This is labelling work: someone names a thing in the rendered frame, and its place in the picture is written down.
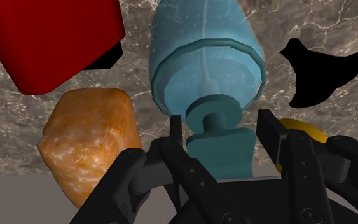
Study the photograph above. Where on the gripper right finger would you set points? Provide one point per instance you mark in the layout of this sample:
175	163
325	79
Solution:
302	161

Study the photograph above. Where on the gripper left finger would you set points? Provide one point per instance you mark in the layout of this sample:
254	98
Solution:
172	161

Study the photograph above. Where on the yellow round object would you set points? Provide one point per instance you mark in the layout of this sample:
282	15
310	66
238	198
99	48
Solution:
305	131

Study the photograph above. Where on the orange marbled block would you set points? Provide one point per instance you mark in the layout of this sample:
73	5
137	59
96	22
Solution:
88	139

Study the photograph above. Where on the black curved object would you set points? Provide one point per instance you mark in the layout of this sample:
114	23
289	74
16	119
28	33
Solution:
318	74

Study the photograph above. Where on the blue spray bottle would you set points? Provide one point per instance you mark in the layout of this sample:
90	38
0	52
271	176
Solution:
206	62

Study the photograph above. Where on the red block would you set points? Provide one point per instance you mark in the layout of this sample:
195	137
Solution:
48	40

